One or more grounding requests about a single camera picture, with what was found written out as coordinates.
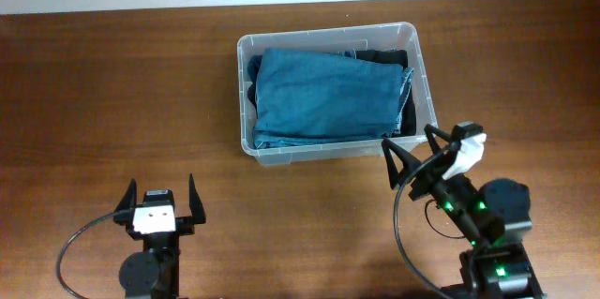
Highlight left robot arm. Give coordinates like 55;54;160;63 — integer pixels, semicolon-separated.
113;176;206;299

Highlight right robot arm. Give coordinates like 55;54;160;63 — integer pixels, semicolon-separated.
382;122;545;298

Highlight navy blue garment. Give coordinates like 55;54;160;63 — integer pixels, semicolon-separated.
247;55;263;83

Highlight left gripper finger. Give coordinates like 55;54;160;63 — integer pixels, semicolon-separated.
188;173;206;224
115;178;137;212

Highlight dark blue jeans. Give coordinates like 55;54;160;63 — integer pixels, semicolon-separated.
253;48;413;149

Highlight black shirt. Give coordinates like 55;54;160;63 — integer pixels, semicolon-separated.
247;48;418;139

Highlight clear plastic storage bin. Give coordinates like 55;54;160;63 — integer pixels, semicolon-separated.
236;22;437;166

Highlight right black cable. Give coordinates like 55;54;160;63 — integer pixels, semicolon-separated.
392;142;463;299

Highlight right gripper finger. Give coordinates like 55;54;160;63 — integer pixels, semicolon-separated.
424;124;452;155
382;139;422;190

